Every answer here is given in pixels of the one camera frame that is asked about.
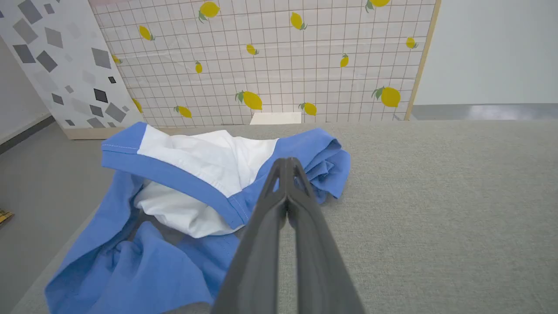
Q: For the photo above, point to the grey terrazzo print panel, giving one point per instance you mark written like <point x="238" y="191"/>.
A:
<point x="65" y="43"/>

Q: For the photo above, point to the small yellow patterned item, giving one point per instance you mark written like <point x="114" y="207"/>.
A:
<point x="5" y="216"/>

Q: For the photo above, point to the blue and white garment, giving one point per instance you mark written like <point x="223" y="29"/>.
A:
<point x="130" y="270"/>

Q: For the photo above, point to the white box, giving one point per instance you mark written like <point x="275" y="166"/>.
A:
<point x="275" y="118"/>

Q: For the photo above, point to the lemon print grid panel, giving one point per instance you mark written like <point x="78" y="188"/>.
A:
<point x="283" y="65"/>

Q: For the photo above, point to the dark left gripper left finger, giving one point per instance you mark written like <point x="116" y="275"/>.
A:
<point x="257" y="244"/>

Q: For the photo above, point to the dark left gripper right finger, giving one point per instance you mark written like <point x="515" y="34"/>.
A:
<point x="320" y="261"/>

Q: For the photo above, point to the grey fabric sofa seat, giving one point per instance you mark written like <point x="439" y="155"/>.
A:
<point x="436" y="218"/>

